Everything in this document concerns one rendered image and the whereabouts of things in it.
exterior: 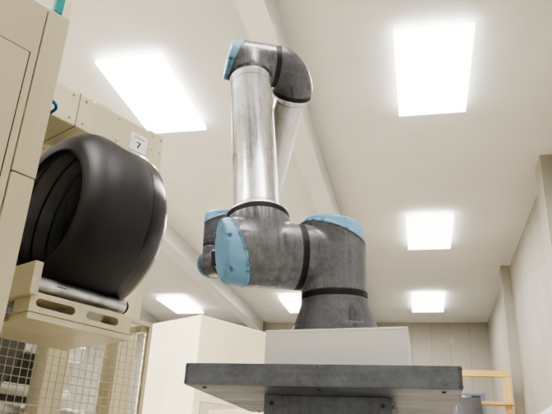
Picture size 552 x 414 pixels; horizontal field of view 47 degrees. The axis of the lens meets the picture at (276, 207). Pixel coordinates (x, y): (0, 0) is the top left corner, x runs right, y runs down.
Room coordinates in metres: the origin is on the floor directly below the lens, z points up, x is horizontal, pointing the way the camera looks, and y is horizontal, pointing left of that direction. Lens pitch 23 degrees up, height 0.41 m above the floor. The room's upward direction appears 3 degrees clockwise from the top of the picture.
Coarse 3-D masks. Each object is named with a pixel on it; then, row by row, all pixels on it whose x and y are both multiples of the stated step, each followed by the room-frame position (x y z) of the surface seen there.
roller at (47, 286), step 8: (40, 280) 1.79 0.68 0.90; (48, 280) 1.81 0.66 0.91; (40, 288) 1.80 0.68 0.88; (48, 288) 1.81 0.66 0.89; (56, 288) 1.83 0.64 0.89; (64, 288) 1.85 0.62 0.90; (72, 288) 1.87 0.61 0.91; (80, 288) 1.90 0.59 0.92; (56, 296) 1.86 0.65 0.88; (64, 296) 1.86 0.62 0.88; (72, 296) 1.88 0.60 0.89; (80, 296) 1.90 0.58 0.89; (88, 296) 1.92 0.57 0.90; (96, 296) 1.94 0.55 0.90; (104, 296) 1.97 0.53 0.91; (88, 304) 1.94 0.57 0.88; (96, 304) 1.95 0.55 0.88; (104, 304) 1.97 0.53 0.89; (112, 304) 1.99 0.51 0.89; (120, 304) 2.01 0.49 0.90; (128, 304) 2.04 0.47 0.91; (120, 312) 2.03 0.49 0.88
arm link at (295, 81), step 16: (288, 48) 1.43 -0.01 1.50; (288, 64) 1.43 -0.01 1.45; (304, 64) 1.46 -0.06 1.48; (288, 80) 1.46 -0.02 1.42; (304, 80) 1.47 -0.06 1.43; (288, 96) 1.50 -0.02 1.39; (304, 96) 1.51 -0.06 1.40; (288, 112) 1.56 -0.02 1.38; (288, 128) 1.60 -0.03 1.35; (288, 144) 1.65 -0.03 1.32; (288, 160) 1.71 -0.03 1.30
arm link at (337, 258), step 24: (312, 216) 1.34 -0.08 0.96; (336, 216) 1.30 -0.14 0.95; (312, 240) 1.29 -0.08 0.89; (336, 240) 1.30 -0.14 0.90; (360, 240) 1.33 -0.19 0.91; (312, 264) 1.30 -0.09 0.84; (336, 264) 1.31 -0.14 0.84; (360, 264) 1.33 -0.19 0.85; (312, 288) 1.33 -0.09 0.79; (360, 288) 1.33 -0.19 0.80
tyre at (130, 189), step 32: (64, 160) 2.08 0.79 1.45; (96, 160) 1.79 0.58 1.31; (128, 160) 1.86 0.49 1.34; (32, 192) 2.14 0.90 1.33; (64, 192) 2.21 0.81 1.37; (96, 192) 1.77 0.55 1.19; (128, 192) 1.82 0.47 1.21; (160, 192) 1.93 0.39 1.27; (32, 224) 2.20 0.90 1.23; (64, 224) 2.29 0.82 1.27; (96, 224) 1.79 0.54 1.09; (128, 224) 1.85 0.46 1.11; (160, 224) 1.94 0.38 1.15; (32, 256) 2.21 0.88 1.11; (64, 256) 1.83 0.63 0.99; (96, 256) 1.84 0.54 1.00; (128, 256) 1.90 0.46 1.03; (96, 288) 1.95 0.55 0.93; (128, 288) 2.01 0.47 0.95
